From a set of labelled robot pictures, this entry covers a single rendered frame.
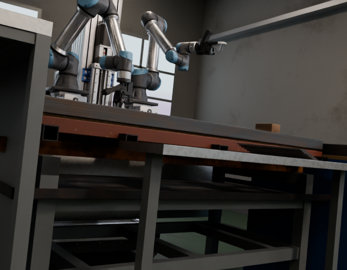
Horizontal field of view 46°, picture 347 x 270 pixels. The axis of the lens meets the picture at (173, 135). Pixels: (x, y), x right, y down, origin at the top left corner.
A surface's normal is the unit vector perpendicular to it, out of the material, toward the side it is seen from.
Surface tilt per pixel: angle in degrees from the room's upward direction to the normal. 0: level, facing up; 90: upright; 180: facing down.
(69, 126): 90
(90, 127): 90
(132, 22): 90
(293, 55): 90
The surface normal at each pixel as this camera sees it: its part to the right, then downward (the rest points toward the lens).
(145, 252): 0.60, 0.04
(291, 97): -0.84, -0.10
